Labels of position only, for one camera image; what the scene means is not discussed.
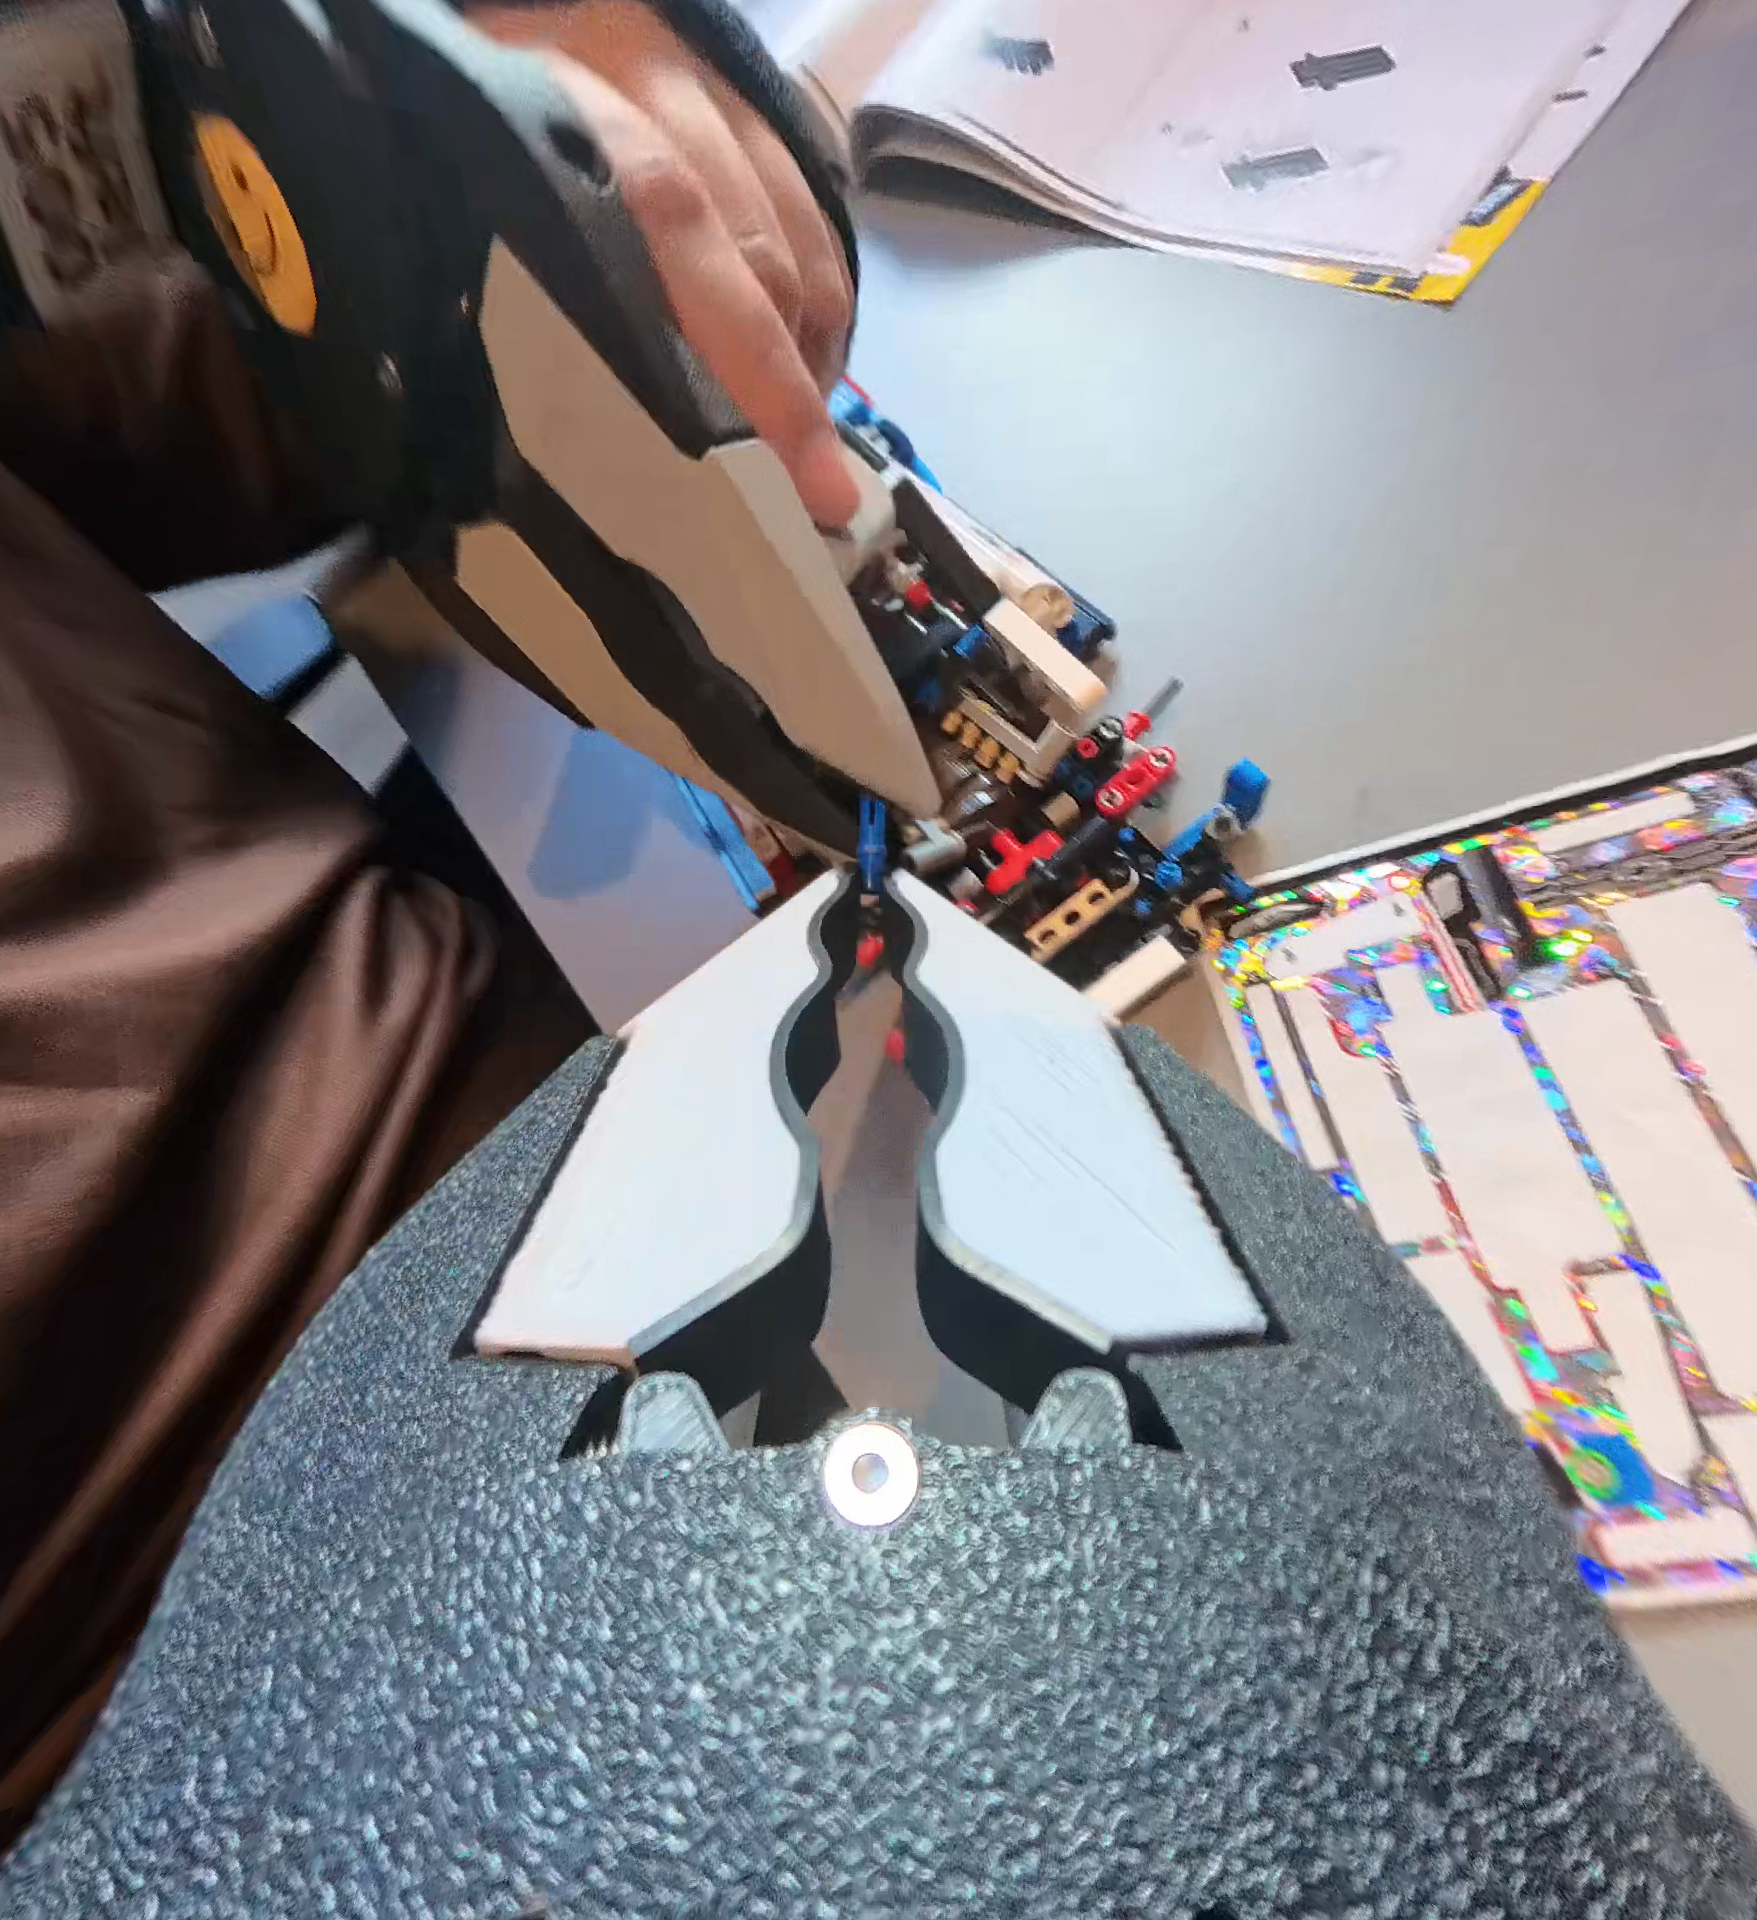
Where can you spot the toy brick race car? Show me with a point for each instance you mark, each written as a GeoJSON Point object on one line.
{"type": "Point", "coordinates": [1027, 659]}

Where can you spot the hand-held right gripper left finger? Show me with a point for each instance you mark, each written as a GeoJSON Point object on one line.
{"type": "Point", "coordinates": [654, 1184]}

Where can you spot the holographic sticker sheet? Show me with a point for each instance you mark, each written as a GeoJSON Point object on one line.
{"type": "Point", "coordinates": [1569, 1126]}

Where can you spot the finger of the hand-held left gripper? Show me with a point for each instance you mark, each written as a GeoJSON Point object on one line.
{"type": "Point", "coordinates": [759, 600]}
{"type": "Point", "coordinates": [550, 615]}

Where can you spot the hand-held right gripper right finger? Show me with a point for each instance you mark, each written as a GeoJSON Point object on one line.
{"type": "Point", "coordinates": [1087, 1184]}

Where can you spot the blue connector pin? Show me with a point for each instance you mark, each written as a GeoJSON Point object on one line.
{"type": "Point", "coordinates": [872, 840]}

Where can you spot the open instruction booklet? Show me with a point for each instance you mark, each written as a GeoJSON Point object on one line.
{"type": "Point", "coordinates": [1268, 120]}

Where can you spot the grey desk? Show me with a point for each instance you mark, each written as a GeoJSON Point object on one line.
{"type": "Point", "coordinates": [1345, 525]}

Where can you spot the person's left hand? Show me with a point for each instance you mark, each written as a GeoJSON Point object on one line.
{"type": "Point", "coordinates": [728, 254]}

